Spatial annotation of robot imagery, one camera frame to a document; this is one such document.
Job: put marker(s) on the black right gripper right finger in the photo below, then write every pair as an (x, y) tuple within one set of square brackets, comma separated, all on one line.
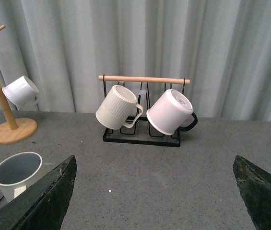
[(254, 186)]

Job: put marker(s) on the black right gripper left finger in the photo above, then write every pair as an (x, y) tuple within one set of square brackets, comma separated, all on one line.
[(43, 205)]

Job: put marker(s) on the cream mug grey inside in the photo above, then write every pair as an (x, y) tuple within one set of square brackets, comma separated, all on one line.
[(18, 172)]

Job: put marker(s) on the wooden mug tree stand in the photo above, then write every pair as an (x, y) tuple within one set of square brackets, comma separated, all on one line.
[(14, 130)]

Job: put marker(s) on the white mug on tree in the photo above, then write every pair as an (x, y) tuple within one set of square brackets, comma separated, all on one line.
[(21, 92)]

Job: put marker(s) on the cream ribbed hanging mug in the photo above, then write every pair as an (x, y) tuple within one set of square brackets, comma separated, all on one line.
[(116, 107)]

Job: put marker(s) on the white mug black handle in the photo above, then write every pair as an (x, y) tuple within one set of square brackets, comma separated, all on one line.
[(172, 111)]

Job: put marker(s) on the black wire mug rack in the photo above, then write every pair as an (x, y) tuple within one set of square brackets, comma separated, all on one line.
[(142, 132)]

